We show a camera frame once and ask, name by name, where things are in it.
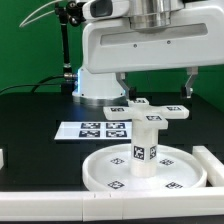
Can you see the white right fence bar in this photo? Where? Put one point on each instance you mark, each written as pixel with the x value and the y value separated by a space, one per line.
pixel 214 168

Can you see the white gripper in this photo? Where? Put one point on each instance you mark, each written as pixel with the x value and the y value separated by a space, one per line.
pixel 128 36

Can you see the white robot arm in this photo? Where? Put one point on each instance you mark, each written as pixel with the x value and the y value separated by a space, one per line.
pixel 103 88

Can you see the black camera on mount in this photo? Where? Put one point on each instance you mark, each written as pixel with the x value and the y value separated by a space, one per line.
pixel 75 13

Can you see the white front fence bar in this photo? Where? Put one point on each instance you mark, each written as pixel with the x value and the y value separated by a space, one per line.
pixel 96 206

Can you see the white fence bar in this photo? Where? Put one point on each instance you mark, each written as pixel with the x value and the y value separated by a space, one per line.
pixel 214 168
pixel 1 159
pixel 96 206

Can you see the black camera stand pole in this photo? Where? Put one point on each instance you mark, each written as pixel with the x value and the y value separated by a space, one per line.
pixel 68 86

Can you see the white marker sheet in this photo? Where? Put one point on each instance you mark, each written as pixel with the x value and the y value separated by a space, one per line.
pixel 94 130

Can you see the white left fence bar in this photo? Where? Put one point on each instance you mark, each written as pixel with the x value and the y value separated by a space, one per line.
pixel 1 159

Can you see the white cross-shaped table base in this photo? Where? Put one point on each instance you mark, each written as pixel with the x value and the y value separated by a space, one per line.
pixel 148 116

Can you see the white round table top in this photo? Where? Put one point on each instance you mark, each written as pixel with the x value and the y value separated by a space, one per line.
pixel 109 169

